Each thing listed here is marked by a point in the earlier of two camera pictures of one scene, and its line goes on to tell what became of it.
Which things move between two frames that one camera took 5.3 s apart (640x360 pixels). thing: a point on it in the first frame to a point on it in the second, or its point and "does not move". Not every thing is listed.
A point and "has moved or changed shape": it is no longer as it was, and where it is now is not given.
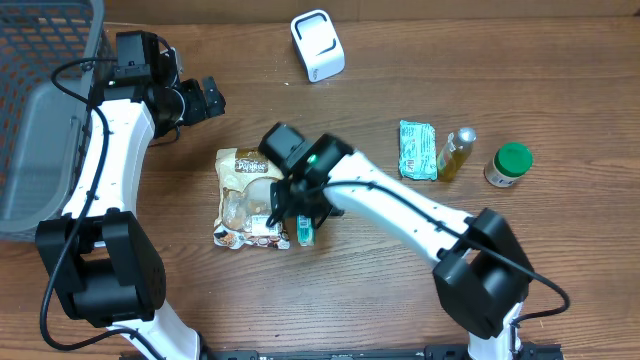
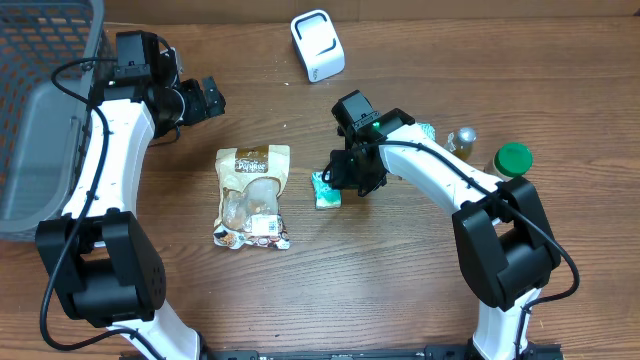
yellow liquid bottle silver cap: [455, 153] does not move
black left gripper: [201, 109] does not move
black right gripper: [288, 201] to [361, 178]
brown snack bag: [244, 178] does not move
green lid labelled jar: [510, 163] does not move
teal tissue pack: [306, 227] has moved or changed shape
